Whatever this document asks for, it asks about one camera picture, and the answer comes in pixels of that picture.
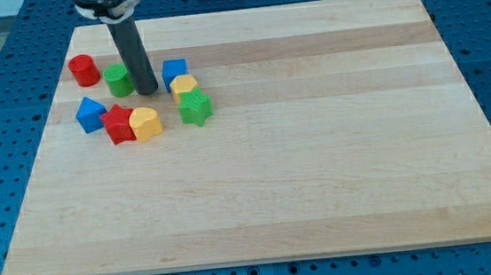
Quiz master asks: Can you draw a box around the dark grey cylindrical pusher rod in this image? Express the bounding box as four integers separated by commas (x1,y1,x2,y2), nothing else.
107,16,158,96

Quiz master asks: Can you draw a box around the blue cube block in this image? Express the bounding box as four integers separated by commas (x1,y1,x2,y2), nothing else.
162,59,188,92

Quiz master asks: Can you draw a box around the yellow hexagon block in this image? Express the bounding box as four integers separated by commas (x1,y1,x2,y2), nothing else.
170,74,199,104

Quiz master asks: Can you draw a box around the green cylinder block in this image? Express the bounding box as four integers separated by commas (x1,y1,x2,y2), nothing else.
102,63,134,98

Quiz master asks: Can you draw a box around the red cylinder block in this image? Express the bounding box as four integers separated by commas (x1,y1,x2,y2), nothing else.
67,54,101,88

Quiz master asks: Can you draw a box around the blue triangle block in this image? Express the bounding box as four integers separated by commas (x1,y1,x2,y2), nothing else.
76,97,106,134

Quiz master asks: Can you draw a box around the red star block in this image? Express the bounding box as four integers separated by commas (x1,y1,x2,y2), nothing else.
99,104,136,145

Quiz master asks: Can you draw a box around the yellow heart block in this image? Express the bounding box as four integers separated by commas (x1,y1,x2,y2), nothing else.
129,107,163,142

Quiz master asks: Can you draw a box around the green star block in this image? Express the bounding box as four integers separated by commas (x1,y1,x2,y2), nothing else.
178,88,213,127

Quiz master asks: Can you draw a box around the light wooden board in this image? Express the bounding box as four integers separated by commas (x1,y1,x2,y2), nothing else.
2,0,491,275

